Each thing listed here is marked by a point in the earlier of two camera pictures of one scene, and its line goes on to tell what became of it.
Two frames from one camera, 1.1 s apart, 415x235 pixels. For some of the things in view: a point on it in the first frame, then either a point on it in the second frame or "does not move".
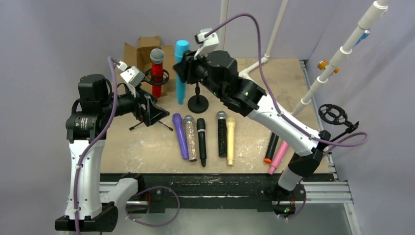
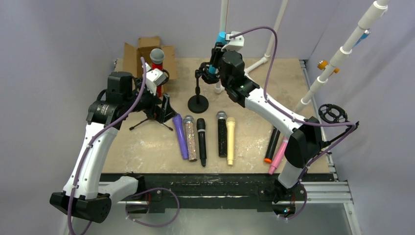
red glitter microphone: [157, 56] does not move
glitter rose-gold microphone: [189, 120] does not move
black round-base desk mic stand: [197, 104] does not move
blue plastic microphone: [181, 47] to [221, 37]
